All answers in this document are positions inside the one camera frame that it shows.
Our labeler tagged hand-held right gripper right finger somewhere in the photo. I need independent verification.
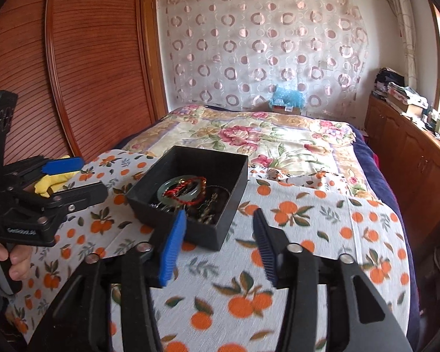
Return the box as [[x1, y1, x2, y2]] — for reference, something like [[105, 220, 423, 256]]
[[252, 208, 413, 352]]

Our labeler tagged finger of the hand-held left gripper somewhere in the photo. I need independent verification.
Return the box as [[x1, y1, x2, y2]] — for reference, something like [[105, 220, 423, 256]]
[[3, 156, 85, 188], [0, 181, 109, 226]]

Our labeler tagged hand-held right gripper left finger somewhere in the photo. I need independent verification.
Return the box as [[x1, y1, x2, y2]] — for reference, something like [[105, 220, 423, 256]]
[[27, 209, 187, 352]]

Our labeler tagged black box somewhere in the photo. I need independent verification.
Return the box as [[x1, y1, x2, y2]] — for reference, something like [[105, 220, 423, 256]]
[[126, 145, 249, 252]]

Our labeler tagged pale green jade bangle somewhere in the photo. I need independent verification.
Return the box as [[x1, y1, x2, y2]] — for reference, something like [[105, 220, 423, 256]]
[[157, 177, 202, 206]]

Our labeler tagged brown wooden bead bracelet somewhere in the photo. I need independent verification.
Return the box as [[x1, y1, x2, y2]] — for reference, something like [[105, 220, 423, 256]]
[[202, 186, 231, 209]]

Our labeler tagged red cord bracelet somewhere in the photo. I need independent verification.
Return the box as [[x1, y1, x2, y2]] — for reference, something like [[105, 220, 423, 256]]
[[165, 177, 208, 200]]

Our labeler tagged person's left hand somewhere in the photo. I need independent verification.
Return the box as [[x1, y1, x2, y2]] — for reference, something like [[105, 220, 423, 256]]
[[0, 235, 33, 283]]

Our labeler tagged yellow cloth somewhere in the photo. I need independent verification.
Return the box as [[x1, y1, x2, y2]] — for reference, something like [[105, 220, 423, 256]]
[[35, 155, 82, 197]]

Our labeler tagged orange print tablecloth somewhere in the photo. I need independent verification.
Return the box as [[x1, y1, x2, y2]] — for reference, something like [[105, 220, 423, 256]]
[[5, 148, 411, 352]]

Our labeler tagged wooden wardrobe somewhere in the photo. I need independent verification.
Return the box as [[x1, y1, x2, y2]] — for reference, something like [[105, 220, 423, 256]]
[[0, 0, 169, 165]]

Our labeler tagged floral blanket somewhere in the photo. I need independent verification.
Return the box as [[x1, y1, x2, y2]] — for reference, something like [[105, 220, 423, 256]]
[[123, 104, 384, 206]]

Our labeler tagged dark blue blanket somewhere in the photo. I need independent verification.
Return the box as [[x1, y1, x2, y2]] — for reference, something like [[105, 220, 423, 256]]
[[346, 123, 422, 341]]

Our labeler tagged small cardboard box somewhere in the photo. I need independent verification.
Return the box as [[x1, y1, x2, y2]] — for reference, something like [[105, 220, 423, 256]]
[[271, 104, 302, 115]]

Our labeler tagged blue plastic bag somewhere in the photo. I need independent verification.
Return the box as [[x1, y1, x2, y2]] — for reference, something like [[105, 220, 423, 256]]
[[270, 85, 309, 108]]

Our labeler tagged wooden cabinet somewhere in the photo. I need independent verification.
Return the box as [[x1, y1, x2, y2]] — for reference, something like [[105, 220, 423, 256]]
[[363, 95, 440, 221]]

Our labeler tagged stack of books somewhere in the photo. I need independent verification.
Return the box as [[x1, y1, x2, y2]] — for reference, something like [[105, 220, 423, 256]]
[[372, 67, 431, 120]]

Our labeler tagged circle pattern sheer curtain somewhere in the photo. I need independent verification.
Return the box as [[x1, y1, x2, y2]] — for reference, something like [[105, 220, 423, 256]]
[[156, 0, 369, 118]]

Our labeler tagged white window curtain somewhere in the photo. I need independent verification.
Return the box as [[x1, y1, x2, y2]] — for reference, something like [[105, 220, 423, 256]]
[[383, 0, 420, 92]]

